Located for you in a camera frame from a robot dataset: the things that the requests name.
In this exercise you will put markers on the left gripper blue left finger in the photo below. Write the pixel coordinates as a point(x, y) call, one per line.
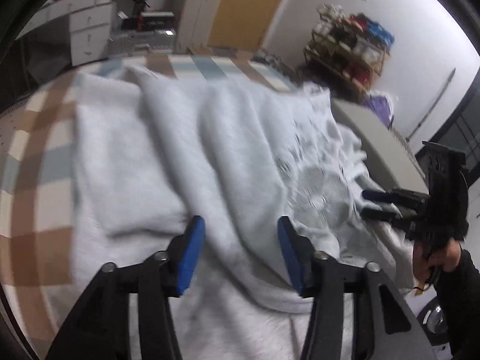
point(97, 325)

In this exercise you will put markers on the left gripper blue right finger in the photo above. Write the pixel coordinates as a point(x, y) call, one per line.
point(384, 327)

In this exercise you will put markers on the black sleeve forearm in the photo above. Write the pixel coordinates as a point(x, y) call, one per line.
point(458, 295)

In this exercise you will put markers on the light grey sweatshirt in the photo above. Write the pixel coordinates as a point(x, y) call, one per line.
point(154, 151)

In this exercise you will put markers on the white drawer desk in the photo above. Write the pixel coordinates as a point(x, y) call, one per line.
point(90, 24)

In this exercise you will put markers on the wooden shoe rack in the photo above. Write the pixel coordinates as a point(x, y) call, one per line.
point(354, 48)

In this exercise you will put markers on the white tall cabinet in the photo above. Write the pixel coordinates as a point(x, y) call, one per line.
point(194, 21)

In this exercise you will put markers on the silver suitcase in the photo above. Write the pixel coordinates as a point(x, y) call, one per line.
point(138, 42)

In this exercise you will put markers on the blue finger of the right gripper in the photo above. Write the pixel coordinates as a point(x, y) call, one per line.
point(383, 216)
point(393, 196)

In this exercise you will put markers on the purple bag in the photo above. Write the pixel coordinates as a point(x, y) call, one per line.
point(381, 105)

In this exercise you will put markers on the black red shoebox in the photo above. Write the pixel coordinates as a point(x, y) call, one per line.
point(155, 20)

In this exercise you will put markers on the person's right hand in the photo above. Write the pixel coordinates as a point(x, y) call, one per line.
point(448, 258)

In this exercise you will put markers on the wooden door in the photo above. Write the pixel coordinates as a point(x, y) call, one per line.
point(242, 24)

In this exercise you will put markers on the checkered bed sheet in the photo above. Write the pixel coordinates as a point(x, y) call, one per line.
point(36, 185)

